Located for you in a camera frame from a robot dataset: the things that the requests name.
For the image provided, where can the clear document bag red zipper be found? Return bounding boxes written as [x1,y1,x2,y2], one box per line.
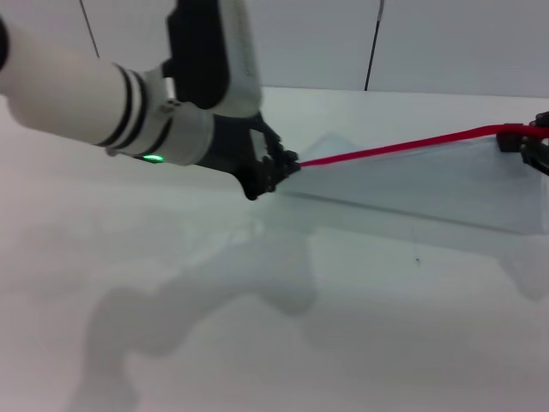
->
[274,123,549,236]

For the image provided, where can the black vertical pole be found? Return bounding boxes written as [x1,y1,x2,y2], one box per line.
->
[364,0,386,92]

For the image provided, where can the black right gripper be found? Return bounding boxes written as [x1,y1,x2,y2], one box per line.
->
[497,110,549,178]

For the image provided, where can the left wrist camera housing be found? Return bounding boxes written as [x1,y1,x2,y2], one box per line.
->
[164,0,264,118]

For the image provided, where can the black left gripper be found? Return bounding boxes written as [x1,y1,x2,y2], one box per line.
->
[199,110,302,202]

